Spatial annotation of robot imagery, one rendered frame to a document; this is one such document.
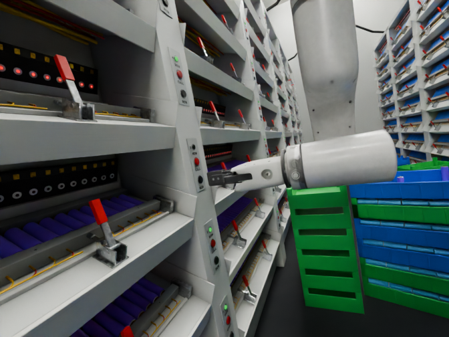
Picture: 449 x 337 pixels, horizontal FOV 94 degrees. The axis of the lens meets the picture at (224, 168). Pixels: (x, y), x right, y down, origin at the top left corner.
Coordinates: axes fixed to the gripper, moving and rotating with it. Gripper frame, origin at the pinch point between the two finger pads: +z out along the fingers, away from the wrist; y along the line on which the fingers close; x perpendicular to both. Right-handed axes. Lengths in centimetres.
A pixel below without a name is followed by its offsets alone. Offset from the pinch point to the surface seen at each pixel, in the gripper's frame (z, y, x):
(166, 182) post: 10.4, -4.8, 1.0
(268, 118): 14, 135, 26
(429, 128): -110, 205, -9
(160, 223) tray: 8.3, -11.1, -6.0
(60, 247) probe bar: 11.1, -26.7, -2.9
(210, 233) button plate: 4.4, -0.1, -13.0
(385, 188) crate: -40, 46, -17
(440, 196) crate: -52, 42, -20
